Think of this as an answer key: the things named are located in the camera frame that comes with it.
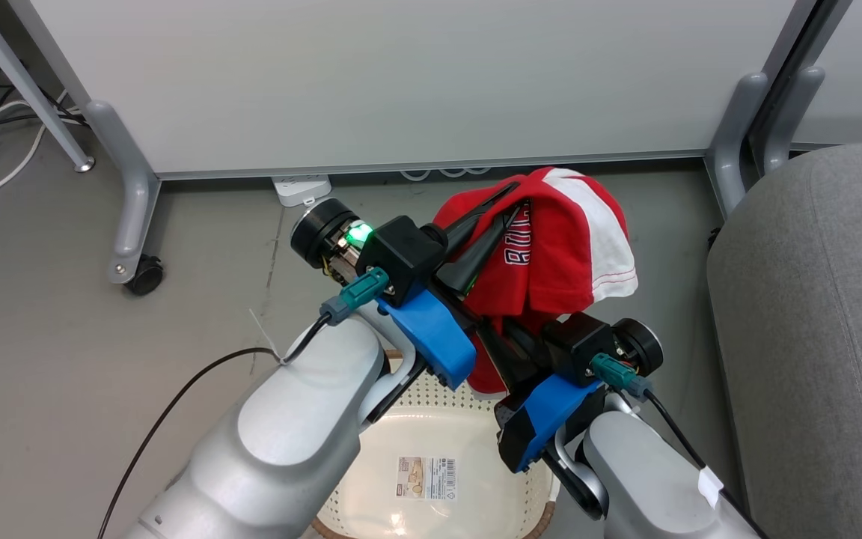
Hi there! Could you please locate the grey fabric sofa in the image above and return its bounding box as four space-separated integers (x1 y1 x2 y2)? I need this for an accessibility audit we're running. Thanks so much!
706 141 862 539

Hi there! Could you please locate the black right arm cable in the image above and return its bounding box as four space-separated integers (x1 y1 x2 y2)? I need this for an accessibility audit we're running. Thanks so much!
644 389 768 539

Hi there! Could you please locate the teal cable connector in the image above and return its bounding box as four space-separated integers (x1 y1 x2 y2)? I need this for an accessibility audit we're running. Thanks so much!
319 267 391 326
590 353 652 398

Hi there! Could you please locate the black caster wheel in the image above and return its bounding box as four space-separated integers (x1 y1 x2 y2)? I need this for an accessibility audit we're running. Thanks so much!
124 255 165 296

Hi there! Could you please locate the cream plastic laundry basket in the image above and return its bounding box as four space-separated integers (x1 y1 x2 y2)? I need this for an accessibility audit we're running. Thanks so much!
310 352 563 539

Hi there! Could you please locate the white looped cable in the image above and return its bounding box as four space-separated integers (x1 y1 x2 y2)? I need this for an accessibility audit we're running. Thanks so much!
400 166 493 181

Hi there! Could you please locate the grey partition foot with caster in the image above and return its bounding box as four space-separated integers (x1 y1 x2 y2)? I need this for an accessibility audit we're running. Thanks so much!
85 100 162 285

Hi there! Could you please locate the small white power strip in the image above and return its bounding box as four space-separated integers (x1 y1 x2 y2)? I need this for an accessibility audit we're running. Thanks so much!
272 174 332 208

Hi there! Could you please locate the large white partition panel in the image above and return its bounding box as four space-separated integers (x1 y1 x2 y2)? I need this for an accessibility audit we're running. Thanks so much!
8 0 821 180

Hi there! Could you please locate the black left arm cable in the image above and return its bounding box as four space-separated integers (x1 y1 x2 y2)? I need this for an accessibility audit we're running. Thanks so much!
97 311 334 539

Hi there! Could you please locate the red and white shirt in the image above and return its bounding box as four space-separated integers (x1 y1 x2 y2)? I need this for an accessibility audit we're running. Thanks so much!
431 166 639 395

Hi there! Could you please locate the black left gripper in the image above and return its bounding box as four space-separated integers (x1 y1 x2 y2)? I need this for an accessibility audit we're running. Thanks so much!
290 182 523 308

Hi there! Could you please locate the white paper cable tag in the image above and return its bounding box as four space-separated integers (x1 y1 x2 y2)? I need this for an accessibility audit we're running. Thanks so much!
698 466 724 510

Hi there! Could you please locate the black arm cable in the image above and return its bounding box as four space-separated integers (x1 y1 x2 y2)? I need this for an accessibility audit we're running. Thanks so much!
97 311 334 539
644 389 768 539

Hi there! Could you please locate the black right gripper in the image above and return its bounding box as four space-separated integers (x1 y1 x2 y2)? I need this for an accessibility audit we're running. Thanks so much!
476 313 664 395

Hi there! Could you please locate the white desk frame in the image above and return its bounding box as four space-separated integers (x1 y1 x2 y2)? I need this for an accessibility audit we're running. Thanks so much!
0 0 97 174

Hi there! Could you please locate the printed basket label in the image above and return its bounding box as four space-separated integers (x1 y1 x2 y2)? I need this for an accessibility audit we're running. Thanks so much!
395 455 458 502

